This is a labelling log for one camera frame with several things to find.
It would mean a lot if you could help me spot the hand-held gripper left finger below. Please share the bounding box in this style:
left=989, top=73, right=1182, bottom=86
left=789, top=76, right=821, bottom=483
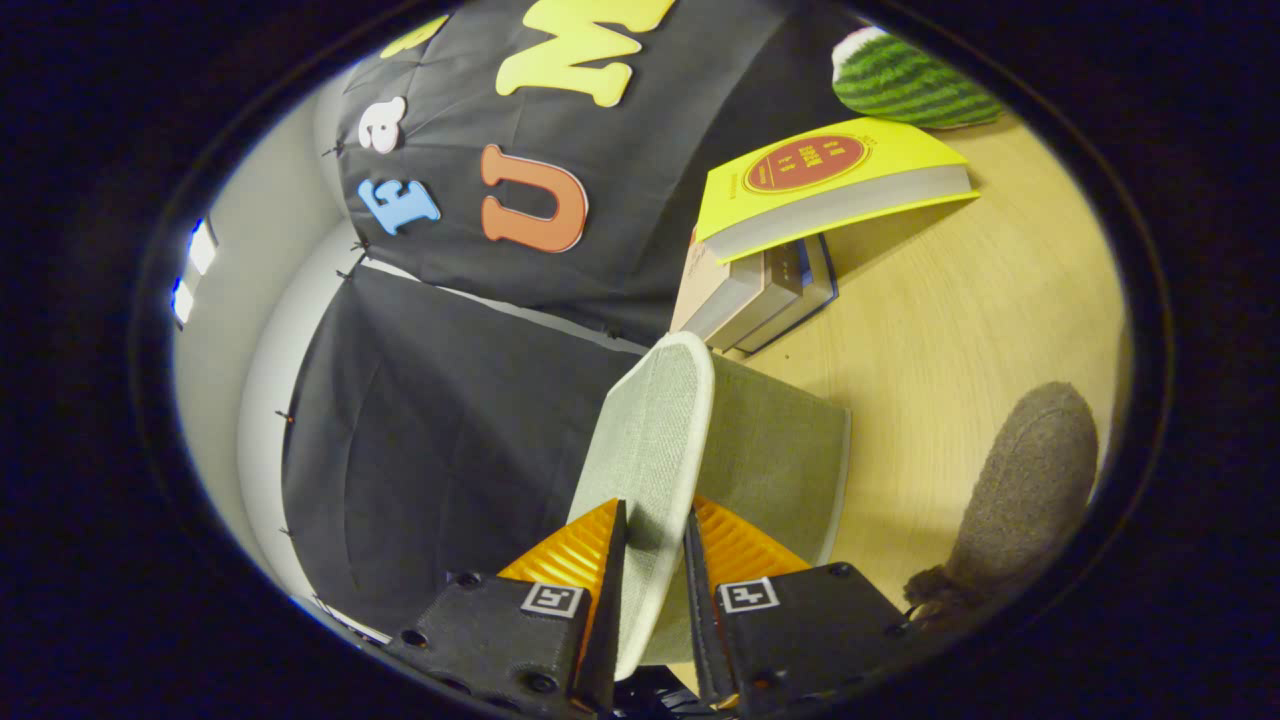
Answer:
left=383, top=498, right=629, bottom=719

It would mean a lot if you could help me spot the grey paperback book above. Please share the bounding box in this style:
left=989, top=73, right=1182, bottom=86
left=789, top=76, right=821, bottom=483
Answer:
left=705, top=245, right=806, bottom=351

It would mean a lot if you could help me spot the brown fuzzy shoe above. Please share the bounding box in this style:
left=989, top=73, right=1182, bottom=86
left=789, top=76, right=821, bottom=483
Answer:
left=905, top=382, right=1101, bottom=631

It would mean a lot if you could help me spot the watermelon slice plush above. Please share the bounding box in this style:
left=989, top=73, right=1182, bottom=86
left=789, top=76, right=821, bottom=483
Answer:
left=832, top=27, right=1006, bottom=131

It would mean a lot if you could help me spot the yellow book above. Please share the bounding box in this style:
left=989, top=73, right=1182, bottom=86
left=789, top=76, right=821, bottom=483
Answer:
left=695, top=118, right=981, bottom=266

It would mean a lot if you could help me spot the beige fabric storage box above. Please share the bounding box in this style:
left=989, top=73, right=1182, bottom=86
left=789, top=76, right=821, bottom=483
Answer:
left=640, top=350, right=851, bottom=666

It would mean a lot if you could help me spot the large ceiling light panel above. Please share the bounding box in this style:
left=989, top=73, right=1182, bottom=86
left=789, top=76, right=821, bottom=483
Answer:
left=170, top=218, right=217, bottom=327

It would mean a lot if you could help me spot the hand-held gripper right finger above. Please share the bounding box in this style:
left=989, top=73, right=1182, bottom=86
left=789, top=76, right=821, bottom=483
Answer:
left=685, top=495, right=918, bottom=716

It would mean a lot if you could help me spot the blue cover book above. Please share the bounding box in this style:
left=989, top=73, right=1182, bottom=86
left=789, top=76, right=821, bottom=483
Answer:
left=735, top=232, right=839, bottom=356

